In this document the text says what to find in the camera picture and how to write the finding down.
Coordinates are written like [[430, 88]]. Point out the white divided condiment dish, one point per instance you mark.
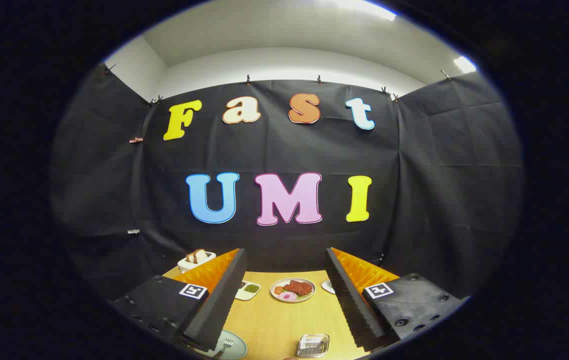
[[247, 291]]

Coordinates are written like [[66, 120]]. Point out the small ceiling light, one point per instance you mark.
[[464, 64]]

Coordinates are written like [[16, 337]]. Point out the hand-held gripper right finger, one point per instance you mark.
[[352, 305]]

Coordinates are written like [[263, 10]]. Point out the toast bread slices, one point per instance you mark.
[[197, 255]]

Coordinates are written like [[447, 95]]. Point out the white toaster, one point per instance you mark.
[[199, 265]]

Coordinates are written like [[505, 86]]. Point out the white oval food plate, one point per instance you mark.
[[277, 297]]

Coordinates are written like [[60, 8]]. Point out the white square coaster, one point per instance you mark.
[[328, 286]]

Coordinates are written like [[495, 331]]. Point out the brown meat pieces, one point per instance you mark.
[[298, 287]]

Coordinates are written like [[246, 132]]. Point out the pale green round plate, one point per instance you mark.
[[239, 349]]

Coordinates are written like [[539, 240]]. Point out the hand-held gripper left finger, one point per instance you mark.
[[224, 300]]

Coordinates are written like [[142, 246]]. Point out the silver fork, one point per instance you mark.
[[226, 344]]

